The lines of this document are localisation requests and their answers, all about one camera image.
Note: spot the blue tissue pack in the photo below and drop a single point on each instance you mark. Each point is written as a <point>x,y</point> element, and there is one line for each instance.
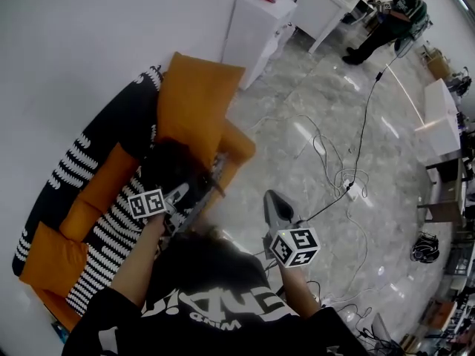
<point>60,332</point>

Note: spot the person's left forearm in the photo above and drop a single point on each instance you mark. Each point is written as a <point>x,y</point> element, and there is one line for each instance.
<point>139,258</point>

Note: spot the orange sofa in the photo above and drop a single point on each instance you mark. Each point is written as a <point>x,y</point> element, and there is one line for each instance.
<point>237,150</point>

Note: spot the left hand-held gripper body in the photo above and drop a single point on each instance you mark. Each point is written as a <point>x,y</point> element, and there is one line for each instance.
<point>146,204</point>

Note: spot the brown wooden stool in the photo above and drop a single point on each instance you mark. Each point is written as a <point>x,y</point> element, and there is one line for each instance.
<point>445,202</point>

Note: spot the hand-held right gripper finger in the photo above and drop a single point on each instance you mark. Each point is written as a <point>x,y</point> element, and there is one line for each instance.
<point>269,213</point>
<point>294,215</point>

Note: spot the person's right forearm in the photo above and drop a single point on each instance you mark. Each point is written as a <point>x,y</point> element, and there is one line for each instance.
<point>298,291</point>

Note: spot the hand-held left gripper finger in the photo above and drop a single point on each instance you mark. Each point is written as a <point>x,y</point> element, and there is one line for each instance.
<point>183,204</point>
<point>171,196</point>

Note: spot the flat orange cushion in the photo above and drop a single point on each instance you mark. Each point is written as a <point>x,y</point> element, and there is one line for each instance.
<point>53,262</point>

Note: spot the tall white cabinet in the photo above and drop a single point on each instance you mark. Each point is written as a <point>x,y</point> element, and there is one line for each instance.
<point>256,35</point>

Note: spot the person's black printed shirt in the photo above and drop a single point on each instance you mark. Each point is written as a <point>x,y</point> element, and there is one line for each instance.
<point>208,284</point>

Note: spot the cardboard box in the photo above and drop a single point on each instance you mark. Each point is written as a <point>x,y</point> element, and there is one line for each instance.
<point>439,65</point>

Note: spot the dark brown bag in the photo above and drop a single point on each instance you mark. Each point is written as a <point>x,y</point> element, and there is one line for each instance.
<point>170,165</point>

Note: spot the white side table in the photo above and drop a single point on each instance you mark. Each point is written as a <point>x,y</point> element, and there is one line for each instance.
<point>439,128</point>

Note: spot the orange bolster cushion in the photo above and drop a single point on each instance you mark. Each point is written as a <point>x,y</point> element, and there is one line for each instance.
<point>109,178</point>
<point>79,219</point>

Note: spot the large square orange cushion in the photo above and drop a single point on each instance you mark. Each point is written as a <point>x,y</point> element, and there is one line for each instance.
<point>196,102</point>

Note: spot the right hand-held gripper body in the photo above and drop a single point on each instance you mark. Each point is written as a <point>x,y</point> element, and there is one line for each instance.
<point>295,248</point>

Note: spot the black white striped throw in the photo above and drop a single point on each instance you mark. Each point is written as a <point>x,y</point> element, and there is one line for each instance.
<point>111,232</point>

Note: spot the black headphones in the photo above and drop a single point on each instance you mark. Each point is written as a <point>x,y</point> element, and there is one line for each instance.
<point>425,248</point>

